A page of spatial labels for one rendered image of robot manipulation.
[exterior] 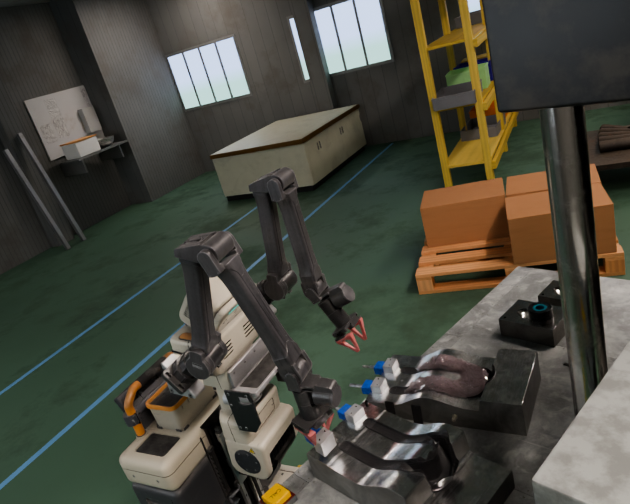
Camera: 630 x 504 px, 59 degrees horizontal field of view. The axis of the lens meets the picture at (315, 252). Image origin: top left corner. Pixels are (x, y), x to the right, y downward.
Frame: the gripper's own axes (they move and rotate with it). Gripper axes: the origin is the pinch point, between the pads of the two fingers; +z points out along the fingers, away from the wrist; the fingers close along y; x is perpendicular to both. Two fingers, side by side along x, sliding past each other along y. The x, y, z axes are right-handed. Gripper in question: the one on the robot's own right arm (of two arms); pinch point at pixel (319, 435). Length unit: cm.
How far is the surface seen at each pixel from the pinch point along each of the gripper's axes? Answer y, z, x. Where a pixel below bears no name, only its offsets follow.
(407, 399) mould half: 30.9, 11.1, -5.9
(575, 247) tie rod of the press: 15, -68, -66
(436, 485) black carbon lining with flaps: 6.3, 3.8, -33.7
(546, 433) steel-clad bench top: 43, 15, -44
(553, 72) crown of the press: 13, -96, -64
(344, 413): 13.4, 6.3, 4.2
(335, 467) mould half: -2.5, 6.6, -6.2
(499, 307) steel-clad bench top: 99, 25, 0
